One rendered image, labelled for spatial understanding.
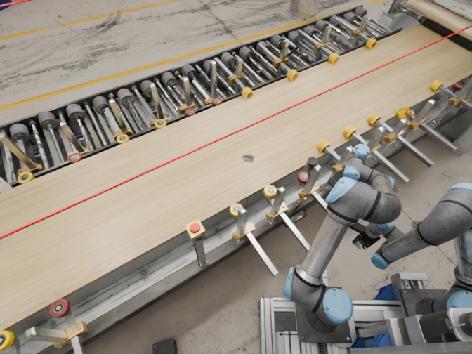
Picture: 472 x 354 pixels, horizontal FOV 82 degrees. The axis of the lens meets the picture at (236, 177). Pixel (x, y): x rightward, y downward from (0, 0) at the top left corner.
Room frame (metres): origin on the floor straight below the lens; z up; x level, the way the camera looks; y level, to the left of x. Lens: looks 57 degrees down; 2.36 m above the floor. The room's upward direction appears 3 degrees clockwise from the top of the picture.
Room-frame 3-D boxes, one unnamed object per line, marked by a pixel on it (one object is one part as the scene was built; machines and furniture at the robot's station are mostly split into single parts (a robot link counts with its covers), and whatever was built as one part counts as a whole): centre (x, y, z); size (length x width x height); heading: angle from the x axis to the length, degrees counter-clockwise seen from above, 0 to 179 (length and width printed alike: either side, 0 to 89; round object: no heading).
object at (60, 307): (0.16, 0.81, 0.85); 0.08 x 0.08 x 0.11
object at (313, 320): (0.18, -0.41, 1.09); 0.15 x 0.15 x 0.10
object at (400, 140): (1.31, -1.13, 0.95); 0.50 x 0.04 x 0.04; 35
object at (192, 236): (0.47, 0.17, 1.18); 0.07 x 0.07 x 0.08; 35
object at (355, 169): (0.78, -0.58, 1.29); 0.11 x 0.11 x 0.08; 63
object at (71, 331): (0.05, 0.76, 0.81); 0.14 x 0.06 x 0.05; 125
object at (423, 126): (1.40, -1.37, 0.95); 0.37 x 0.03 x 0.03; 35
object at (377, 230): (0.58, -0.73, 1.13); 0.09 x 0.08 x 0.11; 44
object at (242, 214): (0.61, -0.04, 0.88); 0.04 x 0.04 x 0.48; 35
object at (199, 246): (0.46, 0.17, 0.93); 0.05 x 0.05 x 0.45; 35
